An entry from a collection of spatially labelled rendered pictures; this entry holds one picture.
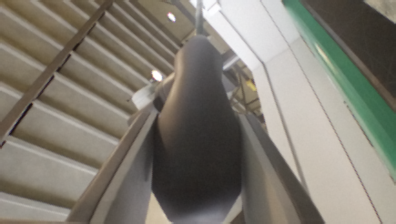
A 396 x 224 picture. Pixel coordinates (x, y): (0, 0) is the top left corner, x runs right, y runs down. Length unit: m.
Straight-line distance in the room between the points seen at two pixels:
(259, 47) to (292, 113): 0.10
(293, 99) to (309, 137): 0.05
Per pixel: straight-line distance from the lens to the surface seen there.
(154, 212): 0.44
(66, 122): 8.77
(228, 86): 0.39
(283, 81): 0.25
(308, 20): 0.19
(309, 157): 0.19
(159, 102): 0.42
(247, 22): 0.25
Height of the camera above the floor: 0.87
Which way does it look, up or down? 31 degrees up
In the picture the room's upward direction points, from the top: 121 degrees counter-clockwise
